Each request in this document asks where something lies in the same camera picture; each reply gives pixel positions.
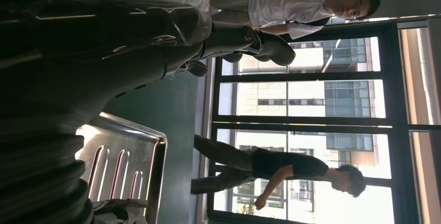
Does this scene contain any stainless steel ribbed tray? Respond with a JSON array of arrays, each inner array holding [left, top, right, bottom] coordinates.
[[75, 112, 168, 224]]

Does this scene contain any ribbed grey left arm sleeve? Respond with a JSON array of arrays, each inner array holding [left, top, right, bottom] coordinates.
[[0, 121, 94, 224]]

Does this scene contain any crumpled grey bag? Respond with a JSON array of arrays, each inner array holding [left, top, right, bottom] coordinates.
[[90, 198, 149, 224]]

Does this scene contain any beige building outside window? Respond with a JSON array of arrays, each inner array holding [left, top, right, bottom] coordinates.
[[220, 37, 387, 118]]

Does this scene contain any person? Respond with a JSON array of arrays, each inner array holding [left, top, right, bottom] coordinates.
[[210, 0, 382, 41], [190, 134, 367, 212]]

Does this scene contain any black window frame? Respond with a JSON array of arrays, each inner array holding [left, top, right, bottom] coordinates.
[[206, 17, 441, 224]]

